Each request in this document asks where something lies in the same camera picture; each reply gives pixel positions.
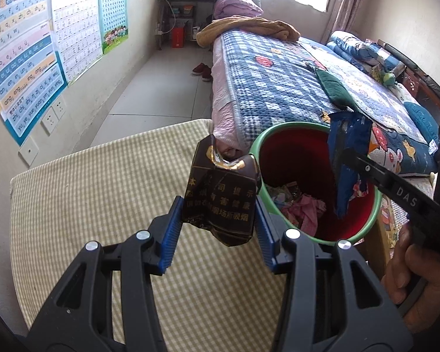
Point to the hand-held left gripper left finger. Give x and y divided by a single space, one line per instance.
170 242

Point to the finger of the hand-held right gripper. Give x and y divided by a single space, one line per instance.
403 198

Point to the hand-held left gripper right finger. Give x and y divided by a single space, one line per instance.
266 238

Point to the mauve wrapper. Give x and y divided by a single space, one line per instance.
304 211

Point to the dark brown cigarette pack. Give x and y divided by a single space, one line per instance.
220 198

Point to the blue snack wrapper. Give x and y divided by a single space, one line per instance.
348 132

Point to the red basin with green rim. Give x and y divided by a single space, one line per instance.
297 154

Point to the person's right hand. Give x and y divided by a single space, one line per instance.
418 264

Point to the blue round pillow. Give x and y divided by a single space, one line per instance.
421 121

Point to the dark wooden headboard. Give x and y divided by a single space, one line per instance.
425 80

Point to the yellow checked table cloth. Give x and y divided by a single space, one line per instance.
95 190

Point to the green plush toy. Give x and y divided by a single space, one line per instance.
389 79

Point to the green leaf cushion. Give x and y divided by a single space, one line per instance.
333 88

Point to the pink bed sheet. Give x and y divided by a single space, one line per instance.
223 99

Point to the blue folded blanket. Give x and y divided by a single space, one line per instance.
363 49

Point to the bed with blue quilt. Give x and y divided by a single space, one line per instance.
278 88

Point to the dark red slipper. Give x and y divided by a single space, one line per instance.
200 69
207 75

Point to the pink patterned curtain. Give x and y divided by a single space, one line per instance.
348 3

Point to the red bag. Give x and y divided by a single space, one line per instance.
178 37

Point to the mustard yellow blanket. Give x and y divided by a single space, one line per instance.
242 29

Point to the white plastic bag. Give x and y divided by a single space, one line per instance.
195 33

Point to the pink folded duvet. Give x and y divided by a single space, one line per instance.
238 5

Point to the white wall plate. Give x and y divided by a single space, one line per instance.
28 151

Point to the white wall socket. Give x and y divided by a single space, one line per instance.
60 108
49 121

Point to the blue letter wall poster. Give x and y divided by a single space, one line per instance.
18 62

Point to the white chart wall poster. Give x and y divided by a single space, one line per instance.
77 25

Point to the teal number wall poster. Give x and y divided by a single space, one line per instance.
113 11

